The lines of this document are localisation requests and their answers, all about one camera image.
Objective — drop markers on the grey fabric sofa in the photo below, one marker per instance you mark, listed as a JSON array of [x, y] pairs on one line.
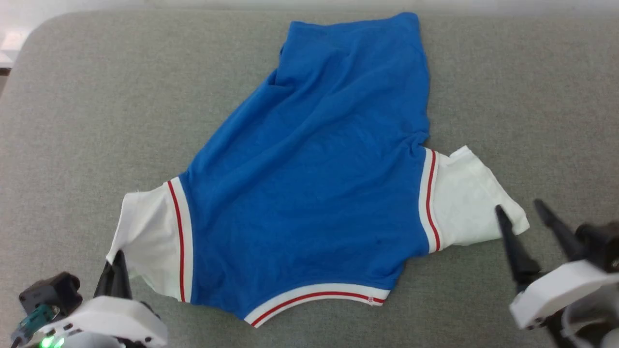
[[96, 121]]

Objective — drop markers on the white object beside sofa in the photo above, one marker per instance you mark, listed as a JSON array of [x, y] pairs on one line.
[[9, 46]]

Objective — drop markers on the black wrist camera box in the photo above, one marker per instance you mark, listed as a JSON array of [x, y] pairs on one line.
[[602, 246], [48, 292]]

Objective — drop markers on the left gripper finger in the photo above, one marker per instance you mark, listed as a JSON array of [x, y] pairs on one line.
[[122, 280], [104, 285]]

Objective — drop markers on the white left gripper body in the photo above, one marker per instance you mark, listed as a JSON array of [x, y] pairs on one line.
[[116, 316]]

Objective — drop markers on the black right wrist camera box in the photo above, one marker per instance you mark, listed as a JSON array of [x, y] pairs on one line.
[[602, 246]]

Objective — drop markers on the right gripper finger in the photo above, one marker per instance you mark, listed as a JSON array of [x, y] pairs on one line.
[[566, 239], [520, 261]]

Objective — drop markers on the blue and white shirt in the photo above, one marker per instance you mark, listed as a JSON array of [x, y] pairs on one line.
[[314, 193]]

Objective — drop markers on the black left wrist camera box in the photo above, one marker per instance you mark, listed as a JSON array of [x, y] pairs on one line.
[[48, 292]]

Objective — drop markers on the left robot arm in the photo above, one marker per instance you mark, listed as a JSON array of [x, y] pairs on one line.
[[92, 342]]

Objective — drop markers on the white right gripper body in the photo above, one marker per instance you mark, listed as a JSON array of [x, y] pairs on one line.
[[556, 292]]

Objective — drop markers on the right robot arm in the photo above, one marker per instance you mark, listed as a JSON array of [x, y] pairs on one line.
[[595, 316]]

